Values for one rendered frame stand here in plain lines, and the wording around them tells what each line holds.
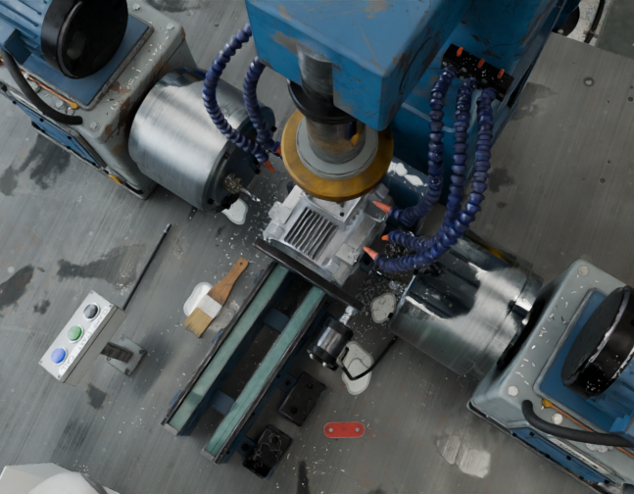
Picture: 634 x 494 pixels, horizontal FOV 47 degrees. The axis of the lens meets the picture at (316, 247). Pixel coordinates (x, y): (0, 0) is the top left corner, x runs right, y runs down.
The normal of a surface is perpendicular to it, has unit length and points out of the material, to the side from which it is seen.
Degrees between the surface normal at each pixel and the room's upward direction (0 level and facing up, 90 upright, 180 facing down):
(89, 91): 0
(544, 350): 0
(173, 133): 24
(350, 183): 0
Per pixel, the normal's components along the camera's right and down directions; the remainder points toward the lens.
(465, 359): -0.49, 0.55
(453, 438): -0.04, -0.25
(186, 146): -0.27, 0.11
